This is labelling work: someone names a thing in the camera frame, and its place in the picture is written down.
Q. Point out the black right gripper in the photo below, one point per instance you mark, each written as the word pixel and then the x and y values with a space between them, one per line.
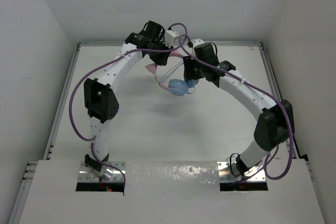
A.
pixel 189 73

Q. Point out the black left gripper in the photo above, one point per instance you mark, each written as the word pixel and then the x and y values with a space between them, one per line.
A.
pixel 160 61

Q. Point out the pink blue cat-ear headphones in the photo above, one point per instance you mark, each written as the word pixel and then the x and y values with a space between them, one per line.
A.
pixel 176 87

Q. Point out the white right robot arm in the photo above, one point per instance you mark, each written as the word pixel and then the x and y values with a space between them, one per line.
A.
pixel 274 118

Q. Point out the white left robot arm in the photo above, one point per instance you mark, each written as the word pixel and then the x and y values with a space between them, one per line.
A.
pixel 99 93

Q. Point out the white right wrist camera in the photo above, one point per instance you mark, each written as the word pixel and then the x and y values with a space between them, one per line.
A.
pixel 197 42

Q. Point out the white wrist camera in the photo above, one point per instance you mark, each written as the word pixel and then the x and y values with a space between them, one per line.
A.
pixel 197 42
pixel 170 36

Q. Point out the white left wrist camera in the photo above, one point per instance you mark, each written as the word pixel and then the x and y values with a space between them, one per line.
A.
pixel 170 36

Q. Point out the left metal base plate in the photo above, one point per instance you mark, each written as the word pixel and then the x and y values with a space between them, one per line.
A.
pixel 107 174

